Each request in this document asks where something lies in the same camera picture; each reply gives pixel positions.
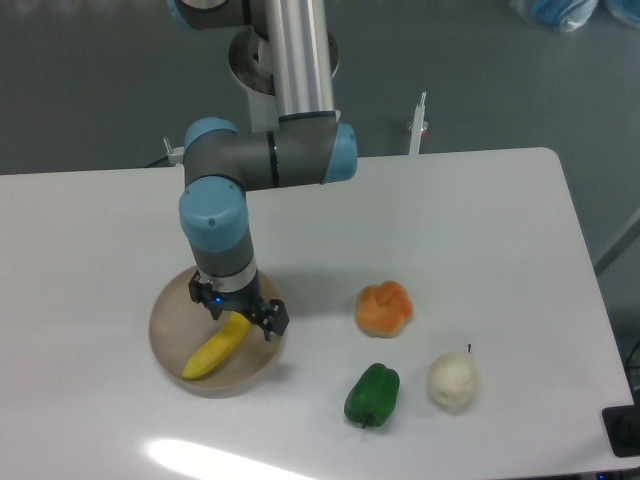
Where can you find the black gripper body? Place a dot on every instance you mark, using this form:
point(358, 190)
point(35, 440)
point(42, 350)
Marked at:
point(216, 301)

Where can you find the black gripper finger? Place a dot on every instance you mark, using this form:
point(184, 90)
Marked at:
point(270, 316)
point(200, 291)

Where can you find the yellow banana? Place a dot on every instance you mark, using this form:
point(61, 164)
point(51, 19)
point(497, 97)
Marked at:
point(218, 348)

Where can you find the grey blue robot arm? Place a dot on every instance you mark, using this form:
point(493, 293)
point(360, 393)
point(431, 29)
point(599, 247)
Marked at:
point(309, 146)

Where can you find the beige round plate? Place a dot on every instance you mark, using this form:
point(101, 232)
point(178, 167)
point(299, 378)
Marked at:
point(178, 328)

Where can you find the orange bread roll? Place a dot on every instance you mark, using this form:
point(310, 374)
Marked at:
point(382, 310)

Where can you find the green bell pepper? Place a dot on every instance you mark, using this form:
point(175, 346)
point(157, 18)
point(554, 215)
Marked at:
point(372, 399)

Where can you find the white pear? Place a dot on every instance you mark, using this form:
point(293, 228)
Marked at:
point(453, 380)

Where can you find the black device at table edge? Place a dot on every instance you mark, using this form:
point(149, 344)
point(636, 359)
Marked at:
point(622, 427)

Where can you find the blue plastic bag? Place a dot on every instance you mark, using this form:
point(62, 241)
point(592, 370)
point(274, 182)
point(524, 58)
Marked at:
point(567, 15)

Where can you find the white horizontal bracket bar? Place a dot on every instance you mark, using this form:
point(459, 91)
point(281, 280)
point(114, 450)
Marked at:
point(174, 154)

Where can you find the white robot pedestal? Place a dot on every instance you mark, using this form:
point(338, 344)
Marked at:
point(250, 75)

